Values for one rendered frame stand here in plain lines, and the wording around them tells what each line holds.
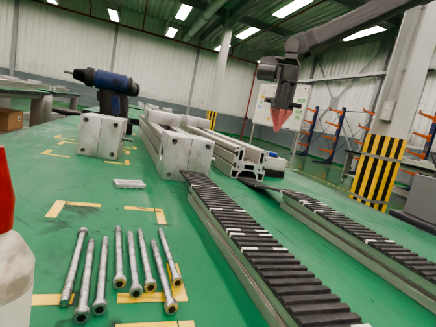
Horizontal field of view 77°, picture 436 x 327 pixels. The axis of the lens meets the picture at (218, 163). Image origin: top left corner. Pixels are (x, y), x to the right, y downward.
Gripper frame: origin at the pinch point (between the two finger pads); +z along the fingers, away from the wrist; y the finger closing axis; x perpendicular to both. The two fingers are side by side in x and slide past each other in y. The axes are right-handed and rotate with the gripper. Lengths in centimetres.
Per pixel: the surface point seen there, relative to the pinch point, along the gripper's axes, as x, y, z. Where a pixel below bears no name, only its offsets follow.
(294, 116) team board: -452, -301, -33
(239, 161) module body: 12.9, 15.8, 9.9
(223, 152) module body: 5.3, 17.9, 9.3
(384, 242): 53, 12, 11
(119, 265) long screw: 55, 44, 14
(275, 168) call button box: 4.5, -0.3, 11.5
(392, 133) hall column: -169, -252, -22
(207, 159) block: 22.1, 27.5, 8.9
